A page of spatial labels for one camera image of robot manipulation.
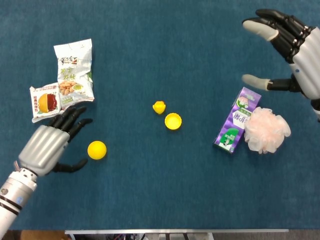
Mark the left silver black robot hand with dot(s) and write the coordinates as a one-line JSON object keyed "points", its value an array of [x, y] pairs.
{"points": [[42, 150]]}

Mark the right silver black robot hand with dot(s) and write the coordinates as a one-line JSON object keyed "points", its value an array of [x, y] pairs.
{"points": [[307, 62]]}

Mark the rose cake snack packet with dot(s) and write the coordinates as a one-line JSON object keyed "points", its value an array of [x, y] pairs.
{"points": [[45, 102]]}

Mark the yellow plastic ball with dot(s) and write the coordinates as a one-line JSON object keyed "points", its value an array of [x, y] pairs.
{"points": [[97, 150]]}

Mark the pink mesh bath loofah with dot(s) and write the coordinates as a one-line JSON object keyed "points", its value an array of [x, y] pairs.
{"points": [[267, 132]]}

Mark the white peanut snack bag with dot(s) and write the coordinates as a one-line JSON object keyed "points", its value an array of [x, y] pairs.
{"points": [[73, 70]]}

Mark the purple toothpaste box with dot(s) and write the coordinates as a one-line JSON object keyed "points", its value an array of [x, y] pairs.
{"points": [[231, 130]]}

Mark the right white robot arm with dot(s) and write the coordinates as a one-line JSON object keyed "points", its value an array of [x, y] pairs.
{"points": [[316, 110]]}

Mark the brown wooden object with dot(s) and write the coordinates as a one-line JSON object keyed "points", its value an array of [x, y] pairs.
{"points": [[37, 235]]}

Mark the blue felt table cover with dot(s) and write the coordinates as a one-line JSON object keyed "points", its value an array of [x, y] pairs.
{"points": [[160, 187]]}

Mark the small yellow flower-shaped cup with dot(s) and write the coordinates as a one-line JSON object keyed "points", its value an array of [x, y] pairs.
{"points": [[159, 107]]}

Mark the yellow scalloped plastic cup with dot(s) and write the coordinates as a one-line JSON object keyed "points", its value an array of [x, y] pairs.
{"points": [[173, 121]]}

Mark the grey metal frame rail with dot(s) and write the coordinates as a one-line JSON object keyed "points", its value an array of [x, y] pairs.
{"points": [[175, 231]]}

